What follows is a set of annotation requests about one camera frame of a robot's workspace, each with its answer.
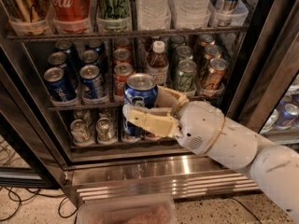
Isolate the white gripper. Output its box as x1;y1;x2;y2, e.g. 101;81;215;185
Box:
122;86;225;154

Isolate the blue pepsi can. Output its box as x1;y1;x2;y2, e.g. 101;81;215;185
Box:
121;73;159;138
79;64;107;99
44;67;77;102
48;51;76;78

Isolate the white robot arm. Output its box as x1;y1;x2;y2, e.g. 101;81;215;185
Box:
122;86;299;222

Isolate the green lacroix can front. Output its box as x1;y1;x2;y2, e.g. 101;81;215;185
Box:
174;60;196;92

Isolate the red coca-cola can front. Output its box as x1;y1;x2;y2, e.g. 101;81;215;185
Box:
113;63;135;97

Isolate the red coca-cola can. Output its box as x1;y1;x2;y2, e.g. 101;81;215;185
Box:
113;63;135;97
113;49;133;65

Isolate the orange lacroix can front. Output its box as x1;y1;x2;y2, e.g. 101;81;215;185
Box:
201;58;228;91

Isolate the orange lacroix can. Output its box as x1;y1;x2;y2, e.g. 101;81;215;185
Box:
203;45;221;63
201;58;228;91

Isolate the green lacroix can middle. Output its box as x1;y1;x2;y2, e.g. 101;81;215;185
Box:
175;46;193;63

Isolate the steel fridge base grille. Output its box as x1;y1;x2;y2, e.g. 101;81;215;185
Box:
62;154;258;206

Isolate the red coca-cola can middle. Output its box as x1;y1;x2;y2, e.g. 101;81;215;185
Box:
113;49;133;65

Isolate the orange lacroix can middle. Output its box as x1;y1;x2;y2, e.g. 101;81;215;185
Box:
203;45;221;63

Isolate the silver can bottom left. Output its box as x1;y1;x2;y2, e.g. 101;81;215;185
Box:
70;119;91;144

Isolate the blue pepsi can front left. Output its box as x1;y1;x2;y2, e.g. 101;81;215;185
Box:
44;67;77;102

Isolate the blue pepsi can middle left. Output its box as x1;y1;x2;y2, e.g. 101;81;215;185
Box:
48;51;76;78

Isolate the green lacroix can top shelf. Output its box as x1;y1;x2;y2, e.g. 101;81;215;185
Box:
98;0;129;21

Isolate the blue can right fridge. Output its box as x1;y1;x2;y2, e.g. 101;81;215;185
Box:
275;103;299;130

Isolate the large coca-cola can top shelf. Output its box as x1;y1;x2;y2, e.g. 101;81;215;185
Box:
50;0;90;22

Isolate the gold can top shelf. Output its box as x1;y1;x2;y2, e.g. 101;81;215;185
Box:
3;0;50;22

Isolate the brown tea bottle white cap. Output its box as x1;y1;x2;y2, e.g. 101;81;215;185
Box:
146;41;169;86

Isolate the clear water bottle top left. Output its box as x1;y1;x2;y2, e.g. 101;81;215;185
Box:
136;0;171;31

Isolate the clear water bottle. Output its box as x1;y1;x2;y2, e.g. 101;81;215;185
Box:
169;0;210;30
136;0;171;31

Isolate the clear plastic bin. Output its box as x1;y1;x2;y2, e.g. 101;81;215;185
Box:
76;194;178;224

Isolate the clear water bottle top right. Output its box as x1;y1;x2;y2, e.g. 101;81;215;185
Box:
169;0;210;30

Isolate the middle wire shelf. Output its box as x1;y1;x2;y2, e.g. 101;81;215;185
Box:
47;94;222;112

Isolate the wire shelf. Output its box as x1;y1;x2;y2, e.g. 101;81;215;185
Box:
6;26;248;42
47;94;222;112

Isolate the upper wire shelf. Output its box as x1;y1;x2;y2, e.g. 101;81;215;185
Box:
6;26;248;42

